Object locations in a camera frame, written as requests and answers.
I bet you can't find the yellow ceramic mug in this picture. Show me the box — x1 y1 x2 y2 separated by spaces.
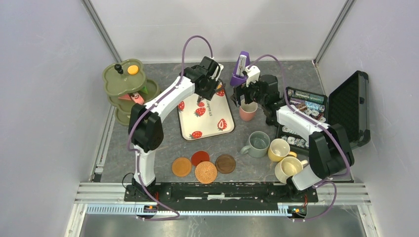
268 138 297 162

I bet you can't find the light brown round coaster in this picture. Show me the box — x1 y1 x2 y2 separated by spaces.
171 157 192 177

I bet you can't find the dark brown round coaster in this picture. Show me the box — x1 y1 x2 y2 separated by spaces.
215 154 236 174

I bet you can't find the green tiered dessert stand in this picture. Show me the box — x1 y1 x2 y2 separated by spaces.
102 58 161 126

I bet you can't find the pink ceramic mug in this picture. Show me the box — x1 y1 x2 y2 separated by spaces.
239 102 258 121

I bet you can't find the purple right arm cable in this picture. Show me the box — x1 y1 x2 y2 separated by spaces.
247 54 351 223

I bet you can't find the strawberry print serving tray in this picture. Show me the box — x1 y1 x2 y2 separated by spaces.
177 89 235 141

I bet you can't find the open black case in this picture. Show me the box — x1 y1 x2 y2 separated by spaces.
263 71 371 156

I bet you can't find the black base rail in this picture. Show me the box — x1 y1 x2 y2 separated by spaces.
124 182 319 212

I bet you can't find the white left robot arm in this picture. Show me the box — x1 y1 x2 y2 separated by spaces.
128 56 224 201

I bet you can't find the purple metronome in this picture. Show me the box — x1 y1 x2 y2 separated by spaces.
230 51 251 87

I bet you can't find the red round coaster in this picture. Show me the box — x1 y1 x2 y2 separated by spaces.
191 151 210 166

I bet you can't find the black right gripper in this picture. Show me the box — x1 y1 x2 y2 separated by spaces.
230 77 266 107

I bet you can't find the round orange biscuit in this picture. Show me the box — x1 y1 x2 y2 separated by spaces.
127 65 139 75

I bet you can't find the pink cake slice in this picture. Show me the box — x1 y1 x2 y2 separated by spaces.
118 94 131 101

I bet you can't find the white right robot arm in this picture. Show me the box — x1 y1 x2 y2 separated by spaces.
231 75 354 201

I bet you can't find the cream ceramic mug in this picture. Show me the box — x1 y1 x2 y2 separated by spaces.
274 157 308 184

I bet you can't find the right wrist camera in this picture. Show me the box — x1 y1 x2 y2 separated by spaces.
244 66 260 87

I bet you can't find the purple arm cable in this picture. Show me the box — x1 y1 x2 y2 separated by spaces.
126 35 214 222
247 54 351 223

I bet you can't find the woven round coaster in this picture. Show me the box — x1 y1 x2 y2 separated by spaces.
195 161 217 184

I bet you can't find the grey ceramic mug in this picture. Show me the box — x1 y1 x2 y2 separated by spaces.
240 131 271 158

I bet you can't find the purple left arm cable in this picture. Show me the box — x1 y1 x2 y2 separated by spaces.
126 35 214 222

